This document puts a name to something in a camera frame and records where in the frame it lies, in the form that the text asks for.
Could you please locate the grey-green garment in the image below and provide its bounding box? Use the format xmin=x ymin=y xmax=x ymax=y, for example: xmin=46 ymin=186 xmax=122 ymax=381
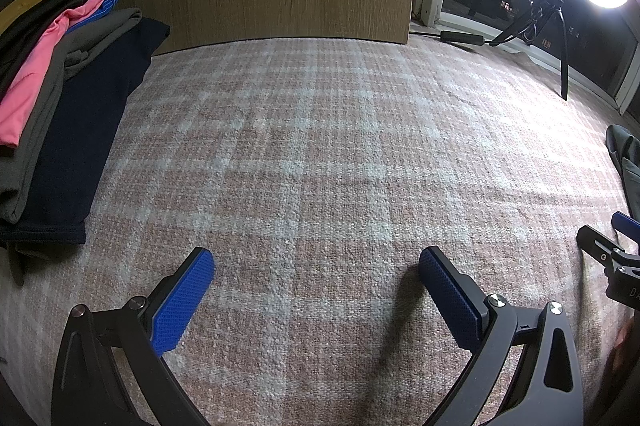
xmin=605 ymin=123 xmax=640 ymax=232

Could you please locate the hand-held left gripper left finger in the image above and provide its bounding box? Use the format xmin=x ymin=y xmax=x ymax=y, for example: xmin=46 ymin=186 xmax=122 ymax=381
xmin=50 ymin=247 xmax=216 ymax=426

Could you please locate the person's right hand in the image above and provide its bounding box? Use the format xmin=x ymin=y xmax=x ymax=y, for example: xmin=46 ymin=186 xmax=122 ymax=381
xmin=616 ymin=319 xmax=637 ymax=349

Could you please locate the pink folded garment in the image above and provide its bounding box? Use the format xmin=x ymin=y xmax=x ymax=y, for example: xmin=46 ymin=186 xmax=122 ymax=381
xmin=0 ymin=0 xmax=110 ymax=147

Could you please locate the black folded garment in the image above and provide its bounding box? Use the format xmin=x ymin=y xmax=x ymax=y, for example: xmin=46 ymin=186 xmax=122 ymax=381
xmin=0 ymin=0 xmax=128 ymax=97

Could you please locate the plaid blanket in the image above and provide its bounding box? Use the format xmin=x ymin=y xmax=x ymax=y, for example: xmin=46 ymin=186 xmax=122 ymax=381
xmin=0 ymin=37 xmax=640 ymax=426

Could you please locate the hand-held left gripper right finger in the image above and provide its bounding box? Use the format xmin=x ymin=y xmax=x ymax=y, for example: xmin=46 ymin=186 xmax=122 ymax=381
xmin=418 ymin=246 xmax=583 ymax=426

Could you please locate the black cable with inline switch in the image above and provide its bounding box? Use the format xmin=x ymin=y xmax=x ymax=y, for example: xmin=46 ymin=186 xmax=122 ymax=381
xmin=407 ymin=19 xmax=531 ymax=53

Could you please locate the grey folded garment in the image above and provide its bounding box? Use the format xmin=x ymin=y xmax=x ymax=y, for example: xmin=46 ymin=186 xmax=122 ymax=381
xmin=0 ymin=8 xmax=143 ymax=288

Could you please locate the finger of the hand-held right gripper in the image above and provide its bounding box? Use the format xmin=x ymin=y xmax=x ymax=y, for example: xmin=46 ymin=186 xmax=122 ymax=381
xmin=611 ymin=211 xmax=640 ymax=238
xmin=576 ymin=227 xmax=627 ymax=263

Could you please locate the black tripod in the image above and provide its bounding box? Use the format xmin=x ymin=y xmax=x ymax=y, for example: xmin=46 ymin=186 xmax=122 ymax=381
xmin=487 ymin=1 xmax=573 ymax=101

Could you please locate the navy folded garment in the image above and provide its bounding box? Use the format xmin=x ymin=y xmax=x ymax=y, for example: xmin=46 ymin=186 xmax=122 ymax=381
xmin=0 ymin=17 xmax=171 ymax=247

